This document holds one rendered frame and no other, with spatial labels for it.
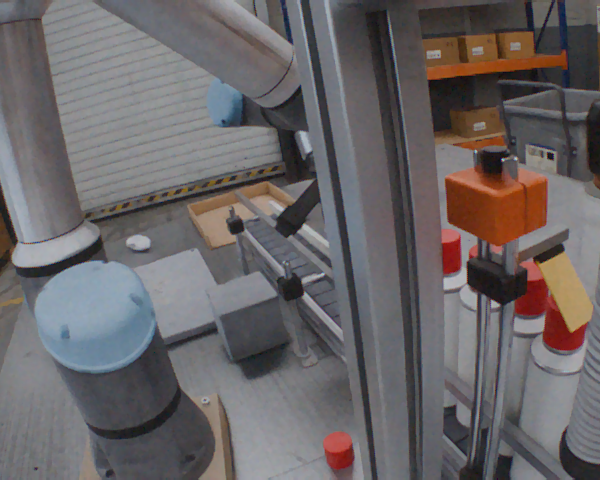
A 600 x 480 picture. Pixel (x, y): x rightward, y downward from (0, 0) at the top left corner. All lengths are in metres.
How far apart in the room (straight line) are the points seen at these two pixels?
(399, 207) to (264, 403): 0.48
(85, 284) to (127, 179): 4.33
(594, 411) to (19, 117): 0.52
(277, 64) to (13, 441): 0.66
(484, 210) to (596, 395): 0.11
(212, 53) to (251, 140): 4.21
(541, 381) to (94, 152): 4.61
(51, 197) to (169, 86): 4.10
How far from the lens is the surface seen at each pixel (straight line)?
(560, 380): 0.37
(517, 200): 0.25
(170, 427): 0.51
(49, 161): 0.53
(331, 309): 0.74
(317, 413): 0.64
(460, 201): 0.26
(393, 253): 0.23
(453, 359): 0.50
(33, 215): 0.54
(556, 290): 0.33
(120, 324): 0.43
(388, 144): 0.22
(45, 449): 0.76
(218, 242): 1.21
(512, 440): 0.42
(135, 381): 0.45
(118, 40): 4.66
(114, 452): 0.52
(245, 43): 0.47
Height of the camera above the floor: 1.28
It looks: 23 degrees down
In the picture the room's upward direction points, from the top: 11 degrees counter-clockwise
